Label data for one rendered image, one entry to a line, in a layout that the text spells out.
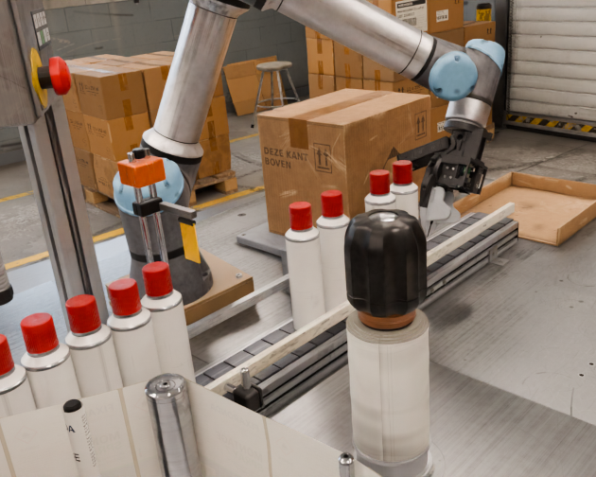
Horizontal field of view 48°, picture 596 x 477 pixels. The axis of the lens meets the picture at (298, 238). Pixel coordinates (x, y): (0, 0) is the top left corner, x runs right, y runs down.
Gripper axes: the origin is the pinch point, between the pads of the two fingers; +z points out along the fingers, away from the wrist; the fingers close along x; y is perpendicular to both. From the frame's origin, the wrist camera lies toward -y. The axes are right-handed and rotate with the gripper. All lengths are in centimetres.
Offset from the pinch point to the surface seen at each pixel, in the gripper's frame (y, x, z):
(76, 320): 1, -67, 23
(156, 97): -283, 129, -49
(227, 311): -2.5, -41.0, 20.8
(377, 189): 1.6, -19.8, -3.1
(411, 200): 3.4, -12.1, -3.4
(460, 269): 6.1, 6.1, 5.4
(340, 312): 4.9, -24.9, 17.2
